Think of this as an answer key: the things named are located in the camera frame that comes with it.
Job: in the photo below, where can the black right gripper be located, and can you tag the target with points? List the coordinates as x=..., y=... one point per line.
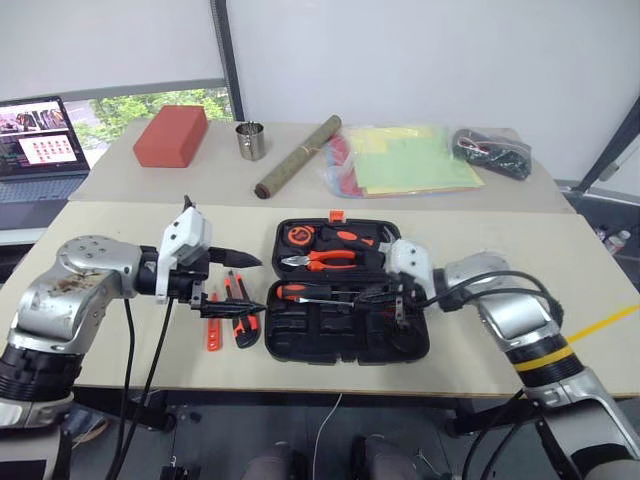
x=407, y=289

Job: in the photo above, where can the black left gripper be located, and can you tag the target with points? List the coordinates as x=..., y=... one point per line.
x=187, y=285

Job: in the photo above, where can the black orange utility knife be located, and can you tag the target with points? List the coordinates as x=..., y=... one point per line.
x=244, y=330

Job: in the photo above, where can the black plastic tool case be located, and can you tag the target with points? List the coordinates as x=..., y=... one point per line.
x=345, y=335

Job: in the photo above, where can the slim orange utility knife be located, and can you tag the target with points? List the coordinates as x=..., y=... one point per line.
x=213, y=335

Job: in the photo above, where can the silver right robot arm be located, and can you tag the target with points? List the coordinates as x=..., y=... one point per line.
x=525, y=320

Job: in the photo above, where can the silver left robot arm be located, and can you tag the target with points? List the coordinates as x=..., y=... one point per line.
x=75, y=295

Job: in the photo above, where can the orange black screwdriver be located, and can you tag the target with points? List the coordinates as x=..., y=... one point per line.
x=300, y=292

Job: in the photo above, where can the orange black tape measure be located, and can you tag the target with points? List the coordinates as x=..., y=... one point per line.
x=299, y=235

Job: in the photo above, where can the rolled brown mat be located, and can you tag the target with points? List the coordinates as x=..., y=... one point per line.
x=295, y=160

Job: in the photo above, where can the metal cup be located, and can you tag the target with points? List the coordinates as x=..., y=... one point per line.
x=251, y=142

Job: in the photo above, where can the plastic bag of coloured paper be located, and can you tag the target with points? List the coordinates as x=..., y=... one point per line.
x=410, y=165

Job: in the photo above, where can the dark rounded shape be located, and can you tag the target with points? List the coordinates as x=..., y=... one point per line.
x=387, y=457

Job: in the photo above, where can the red rectangular block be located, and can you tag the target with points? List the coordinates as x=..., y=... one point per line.
x=170, y=137

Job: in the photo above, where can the open laptop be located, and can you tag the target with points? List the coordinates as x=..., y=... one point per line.
x=40, y=145

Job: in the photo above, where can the small bottles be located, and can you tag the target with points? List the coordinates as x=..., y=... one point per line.
x=617, y=242

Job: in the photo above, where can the black diagonal stand bar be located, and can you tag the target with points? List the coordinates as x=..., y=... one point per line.
x=607, y=145

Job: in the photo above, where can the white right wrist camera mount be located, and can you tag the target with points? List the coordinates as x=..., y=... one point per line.
x=410, y=260

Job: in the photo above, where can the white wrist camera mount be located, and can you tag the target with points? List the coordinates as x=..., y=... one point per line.
x=410, y=260
x=185, y=235

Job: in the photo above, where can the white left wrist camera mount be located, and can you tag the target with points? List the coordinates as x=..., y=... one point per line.
x=185, y=235

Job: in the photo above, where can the black window frame post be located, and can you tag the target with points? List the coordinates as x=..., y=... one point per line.
x=227, y=60

